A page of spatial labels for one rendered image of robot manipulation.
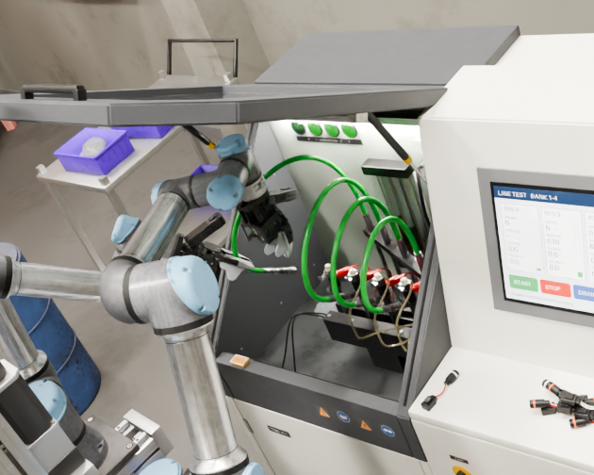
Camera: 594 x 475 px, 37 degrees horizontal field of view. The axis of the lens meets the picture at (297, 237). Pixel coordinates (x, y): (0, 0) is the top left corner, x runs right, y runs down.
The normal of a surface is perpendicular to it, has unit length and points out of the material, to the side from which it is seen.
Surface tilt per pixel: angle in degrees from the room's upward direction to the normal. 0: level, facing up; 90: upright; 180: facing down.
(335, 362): 0
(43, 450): 90
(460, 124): 76
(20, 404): 90
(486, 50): 0
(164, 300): 64
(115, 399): 0
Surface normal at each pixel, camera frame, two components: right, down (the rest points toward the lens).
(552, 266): -0.63, 0.43
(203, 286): 0.88, -0.29
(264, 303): 0.75, 0.12
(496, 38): -0.34, -0.77
